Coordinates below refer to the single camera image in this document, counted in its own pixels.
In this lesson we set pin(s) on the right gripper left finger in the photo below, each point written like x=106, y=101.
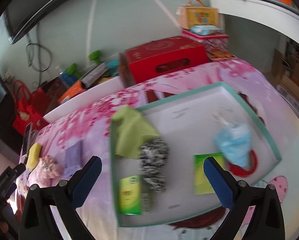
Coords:
x=37, y=221

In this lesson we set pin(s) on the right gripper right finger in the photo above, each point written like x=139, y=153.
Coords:
x=237, y=196

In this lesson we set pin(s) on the blue face mask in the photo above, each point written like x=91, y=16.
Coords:
x=234, y=140

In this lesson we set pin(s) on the green tissue pack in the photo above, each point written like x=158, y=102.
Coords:
x=201, y=183
x=134, y=197

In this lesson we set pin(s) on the leopard print fabric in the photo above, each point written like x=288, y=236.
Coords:
x=153, y=157

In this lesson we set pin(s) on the green microfiber cloth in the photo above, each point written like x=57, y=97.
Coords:
x=133, y=130

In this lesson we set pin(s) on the yellow sponge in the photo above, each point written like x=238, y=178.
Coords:
x=33, y=156

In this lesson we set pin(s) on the pink white scrunchie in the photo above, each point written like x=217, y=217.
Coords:
x=47, y=170

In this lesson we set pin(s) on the smartphone on stand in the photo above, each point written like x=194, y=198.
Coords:
x=29, y=138

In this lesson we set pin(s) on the cartoon print bedsheet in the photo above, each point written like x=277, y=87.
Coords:
x=90, y=124

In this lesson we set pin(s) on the red felt bag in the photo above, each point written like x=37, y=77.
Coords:
x=30, y=108

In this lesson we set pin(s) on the teal rimmed white tray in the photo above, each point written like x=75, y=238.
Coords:
x=187, y=124

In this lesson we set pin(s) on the orange cardboard box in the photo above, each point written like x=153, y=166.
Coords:
x=73, y=91

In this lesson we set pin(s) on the blue water bottle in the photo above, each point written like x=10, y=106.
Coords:
x=66, y=79

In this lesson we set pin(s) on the green dumbbell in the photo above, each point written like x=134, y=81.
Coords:
x=79, y=69

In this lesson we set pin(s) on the white foam board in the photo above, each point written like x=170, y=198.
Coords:
x=92, y=95

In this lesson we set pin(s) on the teal plastic container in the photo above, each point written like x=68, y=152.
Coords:
x=113, y=67

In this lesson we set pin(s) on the patterned red white box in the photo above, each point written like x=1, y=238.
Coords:
x=216, y=45

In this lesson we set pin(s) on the red gift box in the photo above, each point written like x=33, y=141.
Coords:
x=155, y=58

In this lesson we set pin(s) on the blue wipes pack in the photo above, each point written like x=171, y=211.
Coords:
x=206, y=30

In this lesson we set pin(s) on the white curved desk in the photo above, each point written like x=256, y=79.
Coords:
x=265, y=13

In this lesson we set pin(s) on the tan gift box with handle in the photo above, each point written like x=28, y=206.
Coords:
x=195, y=12

